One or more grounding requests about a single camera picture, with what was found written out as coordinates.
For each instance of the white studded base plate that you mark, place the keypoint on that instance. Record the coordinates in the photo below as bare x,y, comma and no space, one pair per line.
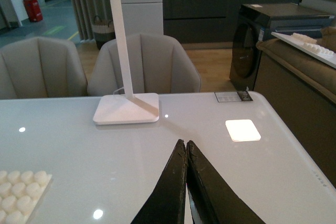
21,192

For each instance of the dark kitchen counter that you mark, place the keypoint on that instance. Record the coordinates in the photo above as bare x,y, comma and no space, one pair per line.
205,21

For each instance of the beige chair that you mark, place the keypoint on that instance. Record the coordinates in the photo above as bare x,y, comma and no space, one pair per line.
41,67
158,64

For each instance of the olive sofa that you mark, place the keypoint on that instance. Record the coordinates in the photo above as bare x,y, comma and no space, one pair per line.
301,89

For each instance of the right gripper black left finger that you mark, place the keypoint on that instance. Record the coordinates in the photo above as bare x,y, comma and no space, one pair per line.
166,204

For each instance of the red bin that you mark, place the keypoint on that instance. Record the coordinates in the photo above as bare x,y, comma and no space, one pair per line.
33,10

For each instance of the beige chair left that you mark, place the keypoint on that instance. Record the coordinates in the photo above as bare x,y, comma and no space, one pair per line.
41,67

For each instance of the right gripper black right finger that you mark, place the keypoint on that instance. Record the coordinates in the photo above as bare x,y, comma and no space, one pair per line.
212,200

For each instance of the white tray with studs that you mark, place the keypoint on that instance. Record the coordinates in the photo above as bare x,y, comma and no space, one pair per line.
309,46

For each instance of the white desk lamp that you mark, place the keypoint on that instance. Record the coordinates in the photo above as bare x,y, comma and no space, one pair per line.
128,108

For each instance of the woven basket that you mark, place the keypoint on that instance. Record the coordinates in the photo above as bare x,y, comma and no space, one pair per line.
103,31

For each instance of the white drawer cabinet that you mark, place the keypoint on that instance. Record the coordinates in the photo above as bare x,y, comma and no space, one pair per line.
137,16

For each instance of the table label sticker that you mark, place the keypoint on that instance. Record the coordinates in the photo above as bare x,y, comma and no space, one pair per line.
237,96

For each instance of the beige chair right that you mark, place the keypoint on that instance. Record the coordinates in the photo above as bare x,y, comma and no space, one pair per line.
158,64

